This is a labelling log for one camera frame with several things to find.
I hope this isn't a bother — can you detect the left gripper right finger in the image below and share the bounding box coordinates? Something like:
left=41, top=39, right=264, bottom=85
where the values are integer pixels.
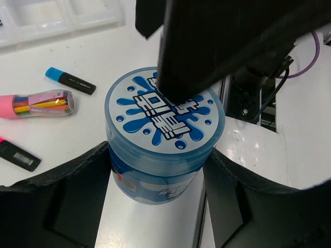
left=203, top=150, right=330, bottom=247

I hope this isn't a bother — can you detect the white three-compartment tray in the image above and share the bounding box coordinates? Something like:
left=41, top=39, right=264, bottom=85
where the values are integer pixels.
left=1, top=1, right=124, bottom=49

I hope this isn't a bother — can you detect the pink highlighter marker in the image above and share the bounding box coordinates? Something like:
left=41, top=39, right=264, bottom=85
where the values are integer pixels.
left=0, top=138, right=41, bottom=172

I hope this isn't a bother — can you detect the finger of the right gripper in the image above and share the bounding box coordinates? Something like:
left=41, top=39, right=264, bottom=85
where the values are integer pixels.
left=135, top=0, right=167, bottom=39

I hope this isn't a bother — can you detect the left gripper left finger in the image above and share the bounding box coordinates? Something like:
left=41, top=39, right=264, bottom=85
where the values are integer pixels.
left=1, top=142, right=111, bottom=247

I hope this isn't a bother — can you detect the pink-capped tube of pens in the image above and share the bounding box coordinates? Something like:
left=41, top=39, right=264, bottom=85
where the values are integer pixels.
left=1, top=90, right=74, bottom=119

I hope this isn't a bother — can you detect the blue highlighter marker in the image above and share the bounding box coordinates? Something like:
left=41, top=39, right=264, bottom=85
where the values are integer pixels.
left=45, top=67, right=96, bottom=95

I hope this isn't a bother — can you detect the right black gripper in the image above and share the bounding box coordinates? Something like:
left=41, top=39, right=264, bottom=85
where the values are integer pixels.
left=156, top=0, right=331, bottom=125

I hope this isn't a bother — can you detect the blue slime jar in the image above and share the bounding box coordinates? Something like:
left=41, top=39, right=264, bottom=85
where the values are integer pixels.
left=104, top=67, right=225, bottom=205

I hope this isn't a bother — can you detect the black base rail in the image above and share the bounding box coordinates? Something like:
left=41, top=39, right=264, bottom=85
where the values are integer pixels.
left=219, top=75, right=276, bottom=132

